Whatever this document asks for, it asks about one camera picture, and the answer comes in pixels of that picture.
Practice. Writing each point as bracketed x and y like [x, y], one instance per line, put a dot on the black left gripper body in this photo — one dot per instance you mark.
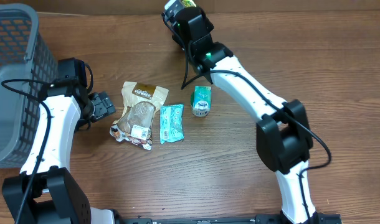
[103, 106]

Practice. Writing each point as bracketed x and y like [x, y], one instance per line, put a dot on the clear plastic snack bag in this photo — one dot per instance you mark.
[141, 102]

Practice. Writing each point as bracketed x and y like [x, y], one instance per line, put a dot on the small teal packet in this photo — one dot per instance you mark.
[171, 123]

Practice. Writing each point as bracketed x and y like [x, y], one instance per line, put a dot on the green lid glass jar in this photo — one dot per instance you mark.
[200, 112]

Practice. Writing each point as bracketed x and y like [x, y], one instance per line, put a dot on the green white tissue pack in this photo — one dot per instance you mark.
[203, 90]

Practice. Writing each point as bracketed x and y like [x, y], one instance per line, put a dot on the yellow dish soap bottle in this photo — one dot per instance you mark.
[188, 3]

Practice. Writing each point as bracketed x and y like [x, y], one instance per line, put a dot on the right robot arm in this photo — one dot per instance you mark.
[284, 139]

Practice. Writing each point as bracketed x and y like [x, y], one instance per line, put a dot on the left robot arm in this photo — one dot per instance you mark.
[45, 191]

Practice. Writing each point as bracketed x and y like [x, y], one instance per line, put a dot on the white barcode scanner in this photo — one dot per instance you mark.
[172, 7]

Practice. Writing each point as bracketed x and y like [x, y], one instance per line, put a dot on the grey plastic mesh basket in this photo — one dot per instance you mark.
[24, 56]

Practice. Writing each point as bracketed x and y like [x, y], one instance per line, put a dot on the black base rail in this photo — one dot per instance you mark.
[318, 218]

